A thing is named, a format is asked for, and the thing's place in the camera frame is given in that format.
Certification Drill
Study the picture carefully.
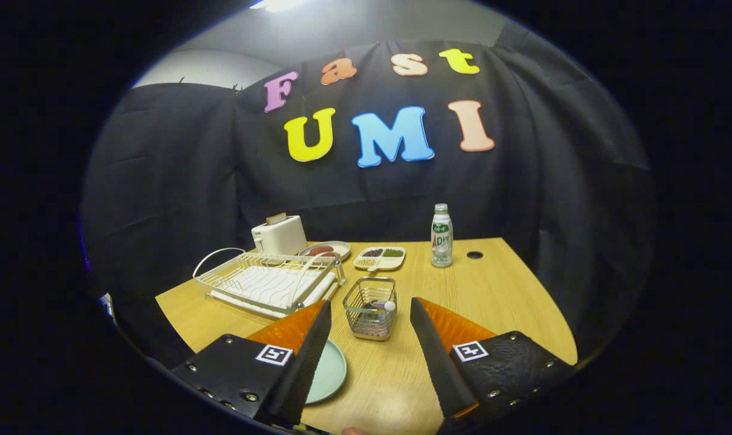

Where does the white divided dish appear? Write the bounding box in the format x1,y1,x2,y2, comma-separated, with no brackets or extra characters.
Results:
353,245,406,271

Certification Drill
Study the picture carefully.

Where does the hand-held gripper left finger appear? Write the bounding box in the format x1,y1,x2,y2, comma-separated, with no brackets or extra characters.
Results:
172,300,332,427

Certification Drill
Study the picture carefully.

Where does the white wire dish rack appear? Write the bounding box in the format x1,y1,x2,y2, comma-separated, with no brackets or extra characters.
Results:
193,247,347,315

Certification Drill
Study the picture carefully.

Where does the pale green plate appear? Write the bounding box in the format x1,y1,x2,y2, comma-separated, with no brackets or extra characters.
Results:
306,338,347,405

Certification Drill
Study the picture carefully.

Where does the white drink bottle green label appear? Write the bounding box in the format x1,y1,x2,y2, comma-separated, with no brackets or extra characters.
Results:
431,204,454,268

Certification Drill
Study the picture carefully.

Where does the beige round plate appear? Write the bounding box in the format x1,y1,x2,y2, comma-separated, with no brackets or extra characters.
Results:
298,240,352,262

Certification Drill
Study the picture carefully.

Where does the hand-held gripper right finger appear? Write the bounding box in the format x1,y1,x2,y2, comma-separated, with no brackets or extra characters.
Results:
409,297,575,433

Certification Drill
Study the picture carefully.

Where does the white drip tray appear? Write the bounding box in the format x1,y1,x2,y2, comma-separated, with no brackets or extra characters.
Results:
208,266,338,319

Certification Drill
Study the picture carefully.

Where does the black backdrop cloth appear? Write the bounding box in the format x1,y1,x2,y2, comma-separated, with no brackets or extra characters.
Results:
81,24,653,369

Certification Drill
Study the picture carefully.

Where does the white toaster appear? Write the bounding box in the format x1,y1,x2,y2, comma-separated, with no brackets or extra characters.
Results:
251,215,308,256

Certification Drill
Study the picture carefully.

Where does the silver wire basket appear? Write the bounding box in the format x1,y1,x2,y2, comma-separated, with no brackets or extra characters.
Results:
342,276,398,342

